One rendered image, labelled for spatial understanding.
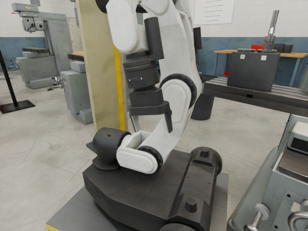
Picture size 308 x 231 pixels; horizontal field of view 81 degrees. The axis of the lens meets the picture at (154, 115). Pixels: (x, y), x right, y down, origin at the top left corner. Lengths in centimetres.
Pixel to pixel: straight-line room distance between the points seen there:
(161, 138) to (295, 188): 54
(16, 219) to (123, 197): 107
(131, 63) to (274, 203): 81
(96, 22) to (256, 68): 138
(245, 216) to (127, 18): 124
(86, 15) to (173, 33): 130
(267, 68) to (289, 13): 438
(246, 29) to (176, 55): 505
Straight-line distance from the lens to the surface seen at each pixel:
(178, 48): 65
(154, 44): 46
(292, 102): 109
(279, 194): 94
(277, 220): 102
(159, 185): 89
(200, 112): 286
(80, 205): 111
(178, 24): 62
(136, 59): 46
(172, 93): 63
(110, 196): 87
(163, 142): 78
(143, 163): 82
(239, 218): 135
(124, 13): 45
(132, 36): 44
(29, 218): 174
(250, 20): 564
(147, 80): 46
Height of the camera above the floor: 120
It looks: 23 degrees down
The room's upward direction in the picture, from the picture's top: straight up
